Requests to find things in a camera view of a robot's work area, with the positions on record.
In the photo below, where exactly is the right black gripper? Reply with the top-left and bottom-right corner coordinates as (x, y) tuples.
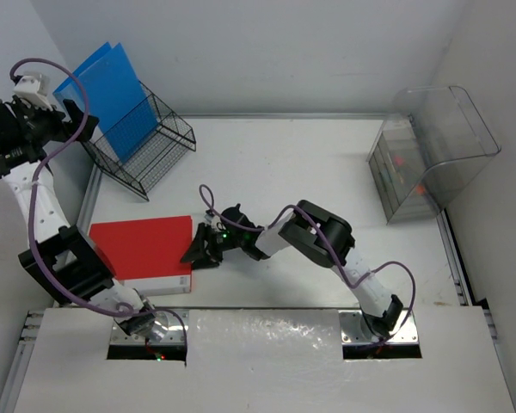
(182, 222), (246, 269)

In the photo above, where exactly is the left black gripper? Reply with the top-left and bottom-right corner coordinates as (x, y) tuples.
(16, 98), (98, 147)

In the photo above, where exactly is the blue folder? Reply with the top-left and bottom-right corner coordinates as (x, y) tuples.
(74, 42), (158, 163)

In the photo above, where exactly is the red notebook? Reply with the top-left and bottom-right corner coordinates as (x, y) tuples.
(89, 215), (193, 296)

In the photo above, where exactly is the black wire mesh basket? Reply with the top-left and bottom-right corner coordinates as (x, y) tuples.
(83, 85), (197, 200)

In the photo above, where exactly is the clear grey drawer organizer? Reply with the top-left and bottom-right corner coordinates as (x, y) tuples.
(366, 85), (501, 219)

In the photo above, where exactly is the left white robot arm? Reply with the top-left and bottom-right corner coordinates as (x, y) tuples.
(0, 97), (160, 340)

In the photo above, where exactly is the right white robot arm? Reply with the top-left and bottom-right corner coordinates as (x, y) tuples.
(180, 200), (403, 340)

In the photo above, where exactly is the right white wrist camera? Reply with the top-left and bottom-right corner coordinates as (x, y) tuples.
(211, 217), (225, 231)

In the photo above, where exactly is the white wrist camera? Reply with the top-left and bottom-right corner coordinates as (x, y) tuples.
(211, 217), (225, 231)
(13, 72), (53, 110)

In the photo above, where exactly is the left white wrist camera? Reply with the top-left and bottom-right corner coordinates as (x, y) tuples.
(13, 72), (53, 110)

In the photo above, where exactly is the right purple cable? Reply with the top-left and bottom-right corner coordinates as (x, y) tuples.
(199, 184), (416, 345)

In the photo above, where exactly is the purple cable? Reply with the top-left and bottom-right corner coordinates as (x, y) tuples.
(199, 184), (416, 345)
(9, 57), (188, 349)

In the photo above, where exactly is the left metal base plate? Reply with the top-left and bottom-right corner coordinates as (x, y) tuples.
(110, 309), (189, 346)

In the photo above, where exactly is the metal base plate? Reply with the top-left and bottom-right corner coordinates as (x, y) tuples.
(110, 309), (189, 346)
(338, 308), (419, 346)

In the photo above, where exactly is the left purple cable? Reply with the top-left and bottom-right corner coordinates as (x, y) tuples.
(9, 57), (188, 349)

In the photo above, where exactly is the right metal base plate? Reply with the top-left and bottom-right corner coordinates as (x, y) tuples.
(338, 308), (419, 346)

